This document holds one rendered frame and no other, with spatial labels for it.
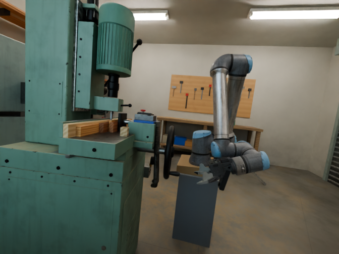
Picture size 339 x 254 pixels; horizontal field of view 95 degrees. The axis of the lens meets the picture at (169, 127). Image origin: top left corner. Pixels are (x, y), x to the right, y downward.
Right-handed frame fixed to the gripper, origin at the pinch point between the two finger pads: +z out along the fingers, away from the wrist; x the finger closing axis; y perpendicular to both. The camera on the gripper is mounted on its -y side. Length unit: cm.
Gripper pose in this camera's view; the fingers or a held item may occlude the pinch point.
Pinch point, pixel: (195, 178)
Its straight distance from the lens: 87.4
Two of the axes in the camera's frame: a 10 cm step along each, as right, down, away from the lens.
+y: -2.5, -9.7, -0.8
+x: -0.7, 1.0, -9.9
